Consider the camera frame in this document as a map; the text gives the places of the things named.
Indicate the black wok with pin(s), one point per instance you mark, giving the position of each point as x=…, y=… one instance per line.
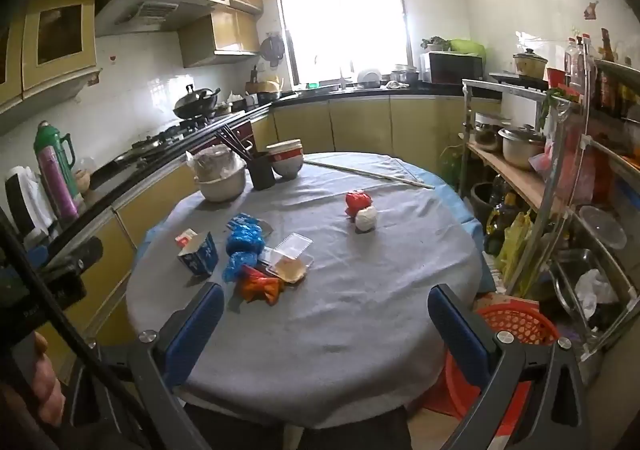
x=195, y=102

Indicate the metal rack with wooden shelf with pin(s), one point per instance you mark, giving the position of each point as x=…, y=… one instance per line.
x=505, y=180

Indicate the glass door wall cabinet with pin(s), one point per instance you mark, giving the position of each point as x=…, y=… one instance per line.
x=55, y=39

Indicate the range hood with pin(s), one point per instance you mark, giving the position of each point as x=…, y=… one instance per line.
x=150, y=4

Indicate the row of sauce bottles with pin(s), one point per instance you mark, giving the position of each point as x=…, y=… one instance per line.
x=600, y=74

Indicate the small yellow wall cabinet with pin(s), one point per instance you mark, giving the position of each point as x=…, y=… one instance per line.
x=225, y=37

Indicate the green bag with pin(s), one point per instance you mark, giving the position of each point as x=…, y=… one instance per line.
x=467, y=47

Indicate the gas stove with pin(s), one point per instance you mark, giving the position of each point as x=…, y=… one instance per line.
x=165, y=137

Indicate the red and white packet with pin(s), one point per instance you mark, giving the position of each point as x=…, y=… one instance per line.
x=366, y=219

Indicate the cooking oil bottle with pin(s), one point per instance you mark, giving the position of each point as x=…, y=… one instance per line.
x=500, y=225

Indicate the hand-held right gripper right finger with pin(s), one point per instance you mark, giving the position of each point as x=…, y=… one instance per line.
x=460, y=335

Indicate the white plastic bag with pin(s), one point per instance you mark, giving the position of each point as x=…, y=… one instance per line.
x=595, y=292

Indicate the red wrapper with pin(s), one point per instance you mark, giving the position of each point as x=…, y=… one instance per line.
x=356, y=202

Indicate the stack of red-banded bowls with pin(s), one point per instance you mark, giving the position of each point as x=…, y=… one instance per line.
x=285, y=159

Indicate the glass lidded pot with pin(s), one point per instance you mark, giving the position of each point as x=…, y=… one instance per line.
x=487, y=132

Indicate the black bucket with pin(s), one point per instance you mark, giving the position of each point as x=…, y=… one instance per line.
x=484, y=202

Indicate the blue table cover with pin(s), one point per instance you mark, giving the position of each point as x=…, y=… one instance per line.
x=450, y=190

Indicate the blue toothpaste box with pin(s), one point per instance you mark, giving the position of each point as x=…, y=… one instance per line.
x=200, y=257

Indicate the clear plastic clamshell container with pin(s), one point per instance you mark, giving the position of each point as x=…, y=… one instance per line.
x=292, y=255

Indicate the person's left hand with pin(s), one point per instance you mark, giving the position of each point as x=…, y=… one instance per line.
x=47, y=380

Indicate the white basin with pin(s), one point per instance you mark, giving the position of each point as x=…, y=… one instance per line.
x=220, y=187

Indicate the long pale wooden stick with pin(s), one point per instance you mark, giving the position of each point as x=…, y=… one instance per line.
x=370, y=173

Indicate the yellow pot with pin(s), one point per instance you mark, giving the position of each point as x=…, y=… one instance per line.
x=530, y=64

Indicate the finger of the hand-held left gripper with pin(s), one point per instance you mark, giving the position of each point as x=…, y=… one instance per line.
x=80, y=252

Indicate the blue plastic packet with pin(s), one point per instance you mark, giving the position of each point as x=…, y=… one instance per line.
x=237, y=266
x=245, y=237

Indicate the green plastic bottle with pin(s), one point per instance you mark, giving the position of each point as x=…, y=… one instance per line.
x=450, y=169

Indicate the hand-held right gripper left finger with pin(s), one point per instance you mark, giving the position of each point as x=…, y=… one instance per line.
x=196, y=325

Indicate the steel pot with lid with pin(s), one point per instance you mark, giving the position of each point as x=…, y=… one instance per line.
x=520, y=147

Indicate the potted plant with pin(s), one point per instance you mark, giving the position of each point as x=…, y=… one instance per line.
x=434, y=43

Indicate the green thermos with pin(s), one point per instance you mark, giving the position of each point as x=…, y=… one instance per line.
x=50, y=139

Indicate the pink thermos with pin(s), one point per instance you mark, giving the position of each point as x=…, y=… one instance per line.
x=57, y=180

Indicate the clear plastic bag on basin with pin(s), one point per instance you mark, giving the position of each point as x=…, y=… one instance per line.
x=215, y=159

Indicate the yellow plastic bag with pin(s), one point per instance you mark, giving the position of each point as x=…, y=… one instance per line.
x=515, y=250

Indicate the red plastic bag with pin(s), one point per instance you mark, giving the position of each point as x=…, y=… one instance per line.
x=565, y=169

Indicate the yellow kitchen counter cabinets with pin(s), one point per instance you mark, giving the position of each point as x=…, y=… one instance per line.
x=360, y=124

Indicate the grey tablecloth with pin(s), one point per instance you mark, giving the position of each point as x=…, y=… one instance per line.
x=350, y=305

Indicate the black microwave oven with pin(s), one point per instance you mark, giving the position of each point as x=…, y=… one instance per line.
x=452, y=67

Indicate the window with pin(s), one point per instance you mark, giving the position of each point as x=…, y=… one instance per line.
x=340, y=4

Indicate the orange wrapper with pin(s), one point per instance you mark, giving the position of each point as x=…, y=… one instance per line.
x=260, y=289

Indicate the person's dark trousers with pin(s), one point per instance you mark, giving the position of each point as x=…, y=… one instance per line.
x=300, y=435

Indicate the steel tray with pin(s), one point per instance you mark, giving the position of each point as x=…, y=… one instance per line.
x=565, y=280

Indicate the red plastic mesh basket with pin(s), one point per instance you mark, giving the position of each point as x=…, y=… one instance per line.
x=520, y=325

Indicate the black induction cooker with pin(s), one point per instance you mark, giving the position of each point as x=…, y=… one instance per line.
x=517, y=79

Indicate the small red-topped carton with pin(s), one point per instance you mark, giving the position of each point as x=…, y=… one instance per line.
x=186, y=239

